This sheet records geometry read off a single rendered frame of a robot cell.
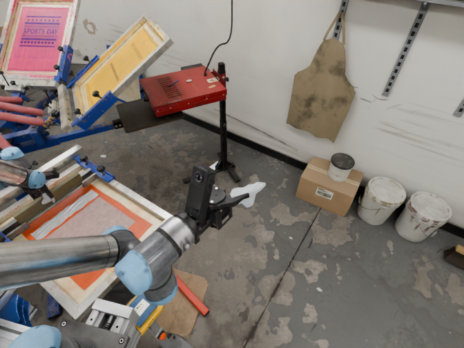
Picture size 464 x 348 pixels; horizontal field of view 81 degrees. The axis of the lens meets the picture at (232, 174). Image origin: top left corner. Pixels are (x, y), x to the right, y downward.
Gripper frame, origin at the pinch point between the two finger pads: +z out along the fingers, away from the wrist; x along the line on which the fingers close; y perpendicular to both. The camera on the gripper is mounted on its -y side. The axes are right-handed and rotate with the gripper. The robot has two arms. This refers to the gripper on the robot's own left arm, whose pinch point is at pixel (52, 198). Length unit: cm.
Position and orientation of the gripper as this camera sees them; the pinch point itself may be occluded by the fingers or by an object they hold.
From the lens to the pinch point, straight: 173.9
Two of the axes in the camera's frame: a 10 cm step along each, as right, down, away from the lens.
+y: -5.6, 6.0, -5.8
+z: 0.0, 6.9, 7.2
